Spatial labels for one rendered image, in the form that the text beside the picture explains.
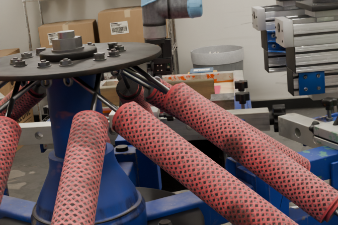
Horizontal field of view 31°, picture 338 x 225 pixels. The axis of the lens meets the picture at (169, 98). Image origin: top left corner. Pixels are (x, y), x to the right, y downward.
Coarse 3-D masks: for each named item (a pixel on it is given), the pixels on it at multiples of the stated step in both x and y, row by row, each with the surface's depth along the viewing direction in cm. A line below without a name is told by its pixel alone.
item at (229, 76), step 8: (208, 72) 243; (216, 72) 241; (224, 72) 240; (232, 72) 239; (240, 72) 237; (104, 80) 246; (112, 80) 245; (168, 80) 242; (176, 80) 242; (216, 80) 240; (224, 80) 240; (232, 80) 239; (184, 136) 168; (192, 136) 168; (200, 136) 168; (48, 144) 173; (112, 144) 171
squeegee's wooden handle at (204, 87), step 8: (184, 80) 200; (192, 80) 199; (200, 80) 198; (208, 80) 197; (104, 88) 201; (112, 88) 200; (144, 88) 200; (192, 88) 198; (200, 88) 198; (208, 88) 198; (104, 96) 201; (112, 96) 201; (208, 96) 199; (104, 104) 202
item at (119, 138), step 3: (117, 138) 145; (120, 138) 145; (123, 138) 145; (117, 141) 143; (120, 141) 143; (123, 141) 143; (126, 141) 143; (117, 144) 144; (120, 144) 144; (123, 144) 143; (126, 144) 143; (129, 144) 143
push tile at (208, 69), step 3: (192, 69) 264; (195, 69) 263; (198, 69) 262; (201, 69) 262; (204, 69) 261; (207, 69) 260; (210, 69) 260; (213, 69) 263; (192, 72) 257; (195, 72) 257; (198, 72) 256; (201, 72) 256; (204, 72) 256
